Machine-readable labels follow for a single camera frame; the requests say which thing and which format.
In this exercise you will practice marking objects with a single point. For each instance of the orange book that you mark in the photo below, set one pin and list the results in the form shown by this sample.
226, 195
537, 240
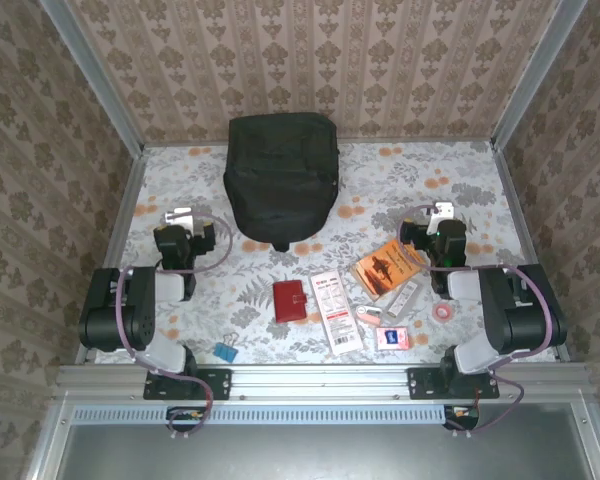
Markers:
385, 270

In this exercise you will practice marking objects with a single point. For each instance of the clear plastic tube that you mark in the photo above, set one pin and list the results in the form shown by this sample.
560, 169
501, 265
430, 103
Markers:
402, 300

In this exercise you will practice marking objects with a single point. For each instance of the pink tape roll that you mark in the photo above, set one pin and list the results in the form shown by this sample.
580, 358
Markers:
434, 312

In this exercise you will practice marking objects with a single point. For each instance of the pink white correction tape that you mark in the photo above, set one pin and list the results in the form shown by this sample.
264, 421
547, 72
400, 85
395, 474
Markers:
367, 313

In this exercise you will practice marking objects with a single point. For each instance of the black backpack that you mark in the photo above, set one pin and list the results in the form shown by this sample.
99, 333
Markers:
280, 180

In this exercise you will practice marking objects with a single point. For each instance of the red wallet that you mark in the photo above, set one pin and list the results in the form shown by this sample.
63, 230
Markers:
285, 302

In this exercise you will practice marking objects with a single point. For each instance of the pink card pack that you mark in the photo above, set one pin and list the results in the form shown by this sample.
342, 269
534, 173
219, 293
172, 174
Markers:
392, 338

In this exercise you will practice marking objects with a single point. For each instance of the white red stationery package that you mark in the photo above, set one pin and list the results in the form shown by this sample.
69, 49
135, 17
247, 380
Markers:
337, 315

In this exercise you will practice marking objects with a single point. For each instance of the blue binder clip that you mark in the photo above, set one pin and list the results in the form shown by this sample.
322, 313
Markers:
225, 351

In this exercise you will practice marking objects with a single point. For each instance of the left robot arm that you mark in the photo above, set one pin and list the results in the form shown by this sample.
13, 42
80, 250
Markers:
130, 315

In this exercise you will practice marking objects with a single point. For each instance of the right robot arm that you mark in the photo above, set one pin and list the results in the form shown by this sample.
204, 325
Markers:
510, 315

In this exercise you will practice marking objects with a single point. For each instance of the grey metal sheet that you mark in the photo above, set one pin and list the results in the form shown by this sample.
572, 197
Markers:
330, 455

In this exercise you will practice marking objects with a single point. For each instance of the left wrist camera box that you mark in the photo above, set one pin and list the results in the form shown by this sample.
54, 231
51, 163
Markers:
179, 216

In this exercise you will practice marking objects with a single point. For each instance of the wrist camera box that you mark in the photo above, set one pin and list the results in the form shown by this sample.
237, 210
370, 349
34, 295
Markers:
443, 210
179, 216

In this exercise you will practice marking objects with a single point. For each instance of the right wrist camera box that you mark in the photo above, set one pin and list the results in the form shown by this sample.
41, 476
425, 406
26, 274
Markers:
443, 210

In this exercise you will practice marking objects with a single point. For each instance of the aluminium table side rail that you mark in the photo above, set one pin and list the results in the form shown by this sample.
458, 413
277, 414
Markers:
125, 225
525, 240

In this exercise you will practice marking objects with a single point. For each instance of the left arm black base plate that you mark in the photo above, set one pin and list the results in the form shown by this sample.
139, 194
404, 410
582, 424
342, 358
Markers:
220, 385

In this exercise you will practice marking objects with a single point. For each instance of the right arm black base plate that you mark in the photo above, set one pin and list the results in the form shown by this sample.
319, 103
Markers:
420, 385

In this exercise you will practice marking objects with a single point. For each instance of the aluminium frame post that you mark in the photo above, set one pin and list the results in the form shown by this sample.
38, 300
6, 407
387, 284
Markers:
535, 75
95, 80

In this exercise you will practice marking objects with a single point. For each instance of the aluminium mounting rail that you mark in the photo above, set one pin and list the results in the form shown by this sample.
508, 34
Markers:
320, 382

